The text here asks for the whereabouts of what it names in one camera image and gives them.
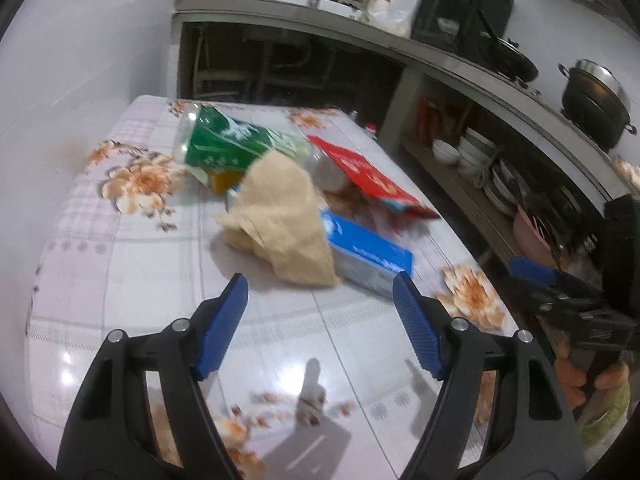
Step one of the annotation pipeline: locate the red snack bag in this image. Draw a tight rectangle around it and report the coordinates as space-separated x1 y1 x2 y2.
308 136 439 220

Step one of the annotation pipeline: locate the brown paper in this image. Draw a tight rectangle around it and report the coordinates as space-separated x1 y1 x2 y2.
217 150 338 287

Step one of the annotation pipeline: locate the right hand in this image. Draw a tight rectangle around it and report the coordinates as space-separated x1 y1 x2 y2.
554 339 629 416

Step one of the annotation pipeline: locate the pink plastic basin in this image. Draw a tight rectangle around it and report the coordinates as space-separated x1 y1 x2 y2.
513 206 556 268

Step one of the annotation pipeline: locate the stack of plates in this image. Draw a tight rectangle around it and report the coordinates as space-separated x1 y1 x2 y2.
484 159 524 218

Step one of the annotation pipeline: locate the stack of bowls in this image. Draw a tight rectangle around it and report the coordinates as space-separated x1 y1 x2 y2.
458 128 500 188

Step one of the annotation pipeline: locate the white bowl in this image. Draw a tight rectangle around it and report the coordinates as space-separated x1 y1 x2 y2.
432 139 460 166

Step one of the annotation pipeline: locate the blue white box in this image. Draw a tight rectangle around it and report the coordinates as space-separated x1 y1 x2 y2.
320 210 413 298

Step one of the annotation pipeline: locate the black pot with lid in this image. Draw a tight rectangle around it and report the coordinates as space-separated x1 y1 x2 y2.
558 58 638 153

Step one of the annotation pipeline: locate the floral tablecloth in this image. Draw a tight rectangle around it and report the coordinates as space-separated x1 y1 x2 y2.
24 94 519 480

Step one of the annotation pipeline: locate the black wok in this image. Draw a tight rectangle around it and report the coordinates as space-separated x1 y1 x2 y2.
477 10 538 88

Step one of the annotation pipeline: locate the concrete counter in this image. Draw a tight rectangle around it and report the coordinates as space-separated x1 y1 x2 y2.
176 0 636 200

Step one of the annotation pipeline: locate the black cabinet appliance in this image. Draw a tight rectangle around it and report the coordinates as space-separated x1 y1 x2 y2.
410 0 514 61

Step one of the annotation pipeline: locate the yellow white carton box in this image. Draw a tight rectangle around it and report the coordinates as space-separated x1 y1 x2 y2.
186 166 244 195

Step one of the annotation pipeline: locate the green label plastic bottle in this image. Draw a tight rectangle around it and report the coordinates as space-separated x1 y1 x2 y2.
172 103 350 193

